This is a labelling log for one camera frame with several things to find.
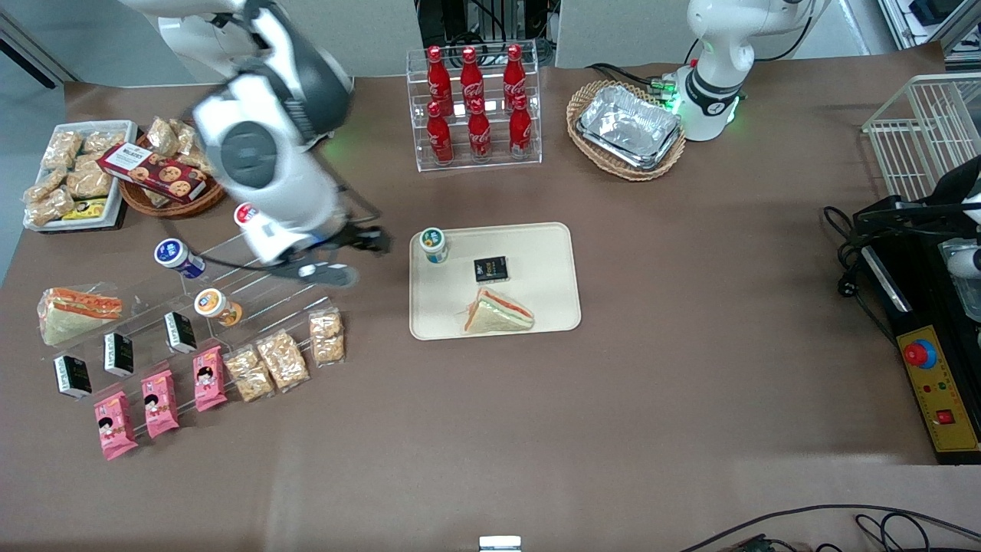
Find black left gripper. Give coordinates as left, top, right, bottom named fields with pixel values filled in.
left=856, top=157, right=981, bottom=238

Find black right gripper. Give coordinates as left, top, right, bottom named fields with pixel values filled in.
left=326, top=221, right=393, bottom=259

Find green cap gum bottle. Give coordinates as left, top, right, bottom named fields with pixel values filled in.
left=419, top=228, right=451, bottom=265

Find beige plastic tray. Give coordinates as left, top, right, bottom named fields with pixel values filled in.
left=409, top=222, right=582, bottom=340

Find orange cap gum bottle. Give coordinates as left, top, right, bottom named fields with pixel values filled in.
left=194, top=288, right=243, bottom=327

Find blue cap gum bottle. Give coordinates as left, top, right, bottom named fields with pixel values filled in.
left=154, top=238, right=206, bottom=278

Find white rectangular snack tray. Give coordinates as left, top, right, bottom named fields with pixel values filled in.
left=23, top=121, right=139, bottom=233

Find red cola bottle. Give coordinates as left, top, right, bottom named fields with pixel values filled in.
left=509, top=94, right=533, bottom=159
left=468, top=98, right=493, bottom=162
left=426, top=101, right=454, bottom=166
left=460, top=47, right=485, bottom=104
left=426, top=46, right=453, bottom=108
left=503, top=44, right=527, bottom=100

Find red emergency stop button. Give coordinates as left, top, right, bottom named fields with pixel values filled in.
left=903, top=337, right=937, bottom=370

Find clear acrylic stepped display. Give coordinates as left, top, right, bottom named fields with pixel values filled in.
left=38, top=222, right=332, bottom=384

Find wrapped triangle sandwich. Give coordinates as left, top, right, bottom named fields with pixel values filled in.
left=462, top=287, right=535, bottom=334
left=37, top=286, right=123, bottom=346

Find clear acrylic bottle rack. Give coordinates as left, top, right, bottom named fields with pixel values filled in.
left=405, top=40, right=543, bottom=173

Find black control box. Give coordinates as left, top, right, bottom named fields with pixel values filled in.
left=855, top=230, right=981, bottom=465

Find brown wicker basket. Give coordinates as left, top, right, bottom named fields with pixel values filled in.
left=119, top=117, right=229, bottom=220

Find black white small carton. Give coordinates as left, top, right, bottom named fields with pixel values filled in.
left=103, top=332, right=135, bottom=377
left=164, top=311, right=198, bottom=354
left=54, top=355, right=93, bottom=399

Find pink snack packet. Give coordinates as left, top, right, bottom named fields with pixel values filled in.
left=142, top=370, right=180, bottom=439
left=94, top=391, right=139, bottom=461
left=193, top=347, right=228, bottom=412

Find red cookie box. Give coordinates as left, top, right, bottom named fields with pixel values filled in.
left=97, top=143, right=208, bottom=204

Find light wicker basket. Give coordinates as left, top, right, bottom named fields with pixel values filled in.
left=566, top=80, right=687, bottom=182

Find dark equipment rack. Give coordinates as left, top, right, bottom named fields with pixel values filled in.
left=416, top=0, right=558, bottom=66

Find stacked aluminium foil trays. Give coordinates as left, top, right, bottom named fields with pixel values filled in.
left=576, top=84, right=683, bottom=171

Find yellow snack packet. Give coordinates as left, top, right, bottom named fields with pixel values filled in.
left=61, top=198, right=108, bottom=222

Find black cable bundle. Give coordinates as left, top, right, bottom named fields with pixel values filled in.
left=823, top=205, right=871, bottom=300

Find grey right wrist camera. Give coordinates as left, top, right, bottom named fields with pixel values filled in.
left=268, top=261, right=359, bottom=289

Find white wire basket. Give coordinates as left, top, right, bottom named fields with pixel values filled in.
left=862, top=73, right=981, bottom=202

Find black base cable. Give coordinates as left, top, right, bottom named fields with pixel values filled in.
left=589, top=63, right=679, bottom=97

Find long black cable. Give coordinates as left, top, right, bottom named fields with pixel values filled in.
left=678, top=504, right=981, bottom=552

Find looped black cable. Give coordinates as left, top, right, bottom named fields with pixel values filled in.
left=855, top=512, right=933, bottom=552

